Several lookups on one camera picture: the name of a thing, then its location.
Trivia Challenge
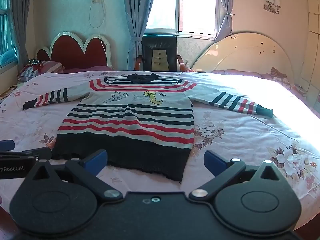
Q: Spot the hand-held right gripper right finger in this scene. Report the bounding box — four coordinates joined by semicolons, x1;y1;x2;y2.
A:
189;150;284;202

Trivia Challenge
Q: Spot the white wall cable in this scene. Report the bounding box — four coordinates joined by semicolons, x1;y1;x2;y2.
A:
89;0;107;29

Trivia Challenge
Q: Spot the cream arched headboard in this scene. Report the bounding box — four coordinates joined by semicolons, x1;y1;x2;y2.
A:
191;32;295;84

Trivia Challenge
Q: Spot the twin wall lamp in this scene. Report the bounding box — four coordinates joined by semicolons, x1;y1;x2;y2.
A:
264;0;282;14

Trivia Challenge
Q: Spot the striped pink pillow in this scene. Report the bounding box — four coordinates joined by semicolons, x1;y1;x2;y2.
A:
16;60;65;82

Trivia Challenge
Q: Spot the floral bed sheet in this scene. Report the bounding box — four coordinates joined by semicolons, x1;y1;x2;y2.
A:
0;70;320;228

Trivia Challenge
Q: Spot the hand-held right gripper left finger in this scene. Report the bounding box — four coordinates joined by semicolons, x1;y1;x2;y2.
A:
25;149;123;203

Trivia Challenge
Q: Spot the side window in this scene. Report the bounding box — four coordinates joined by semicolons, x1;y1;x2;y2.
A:
0;0;17;64

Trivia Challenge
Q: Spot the maroon pillow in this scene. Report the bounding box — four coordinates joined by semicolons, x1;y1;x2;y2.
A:
62;65;113;74

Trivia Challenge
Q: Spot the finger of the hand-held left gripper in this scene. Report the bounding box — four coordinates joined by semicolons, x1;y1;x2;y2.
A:
0;147;52;161
0;140;15;152

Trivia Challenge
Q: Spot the black leather chair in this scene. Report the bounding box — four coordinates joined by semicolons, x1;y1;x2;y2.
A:
135;35;184;72

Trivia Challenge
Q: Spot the bright window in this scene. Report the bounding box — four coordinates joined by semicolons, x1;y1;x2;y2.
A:
145;0;224;37

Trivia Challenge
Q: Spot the grey-blue curtain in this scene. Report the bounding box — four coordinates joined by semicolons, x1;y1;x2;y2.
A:
122;0;159;70
10;0;34;73
215;0;236;39

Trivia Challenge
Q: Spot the cream wardrobe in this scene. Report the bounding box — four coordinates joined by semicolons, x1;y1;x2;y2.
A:
292;0;320;99

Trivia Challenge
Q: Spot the striped knit sweater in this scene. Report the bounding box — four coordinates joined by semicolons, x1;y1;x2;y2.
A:
23;72;273;184

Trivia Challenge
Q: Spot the red heart-shaped headboard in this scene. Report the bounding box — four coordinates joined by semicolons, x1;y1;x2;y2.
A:
36;31;112;70

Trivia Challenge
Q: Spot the patterned brown pillow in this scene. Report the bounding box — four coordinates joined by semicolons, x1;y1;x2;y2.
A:
271;66;296;90

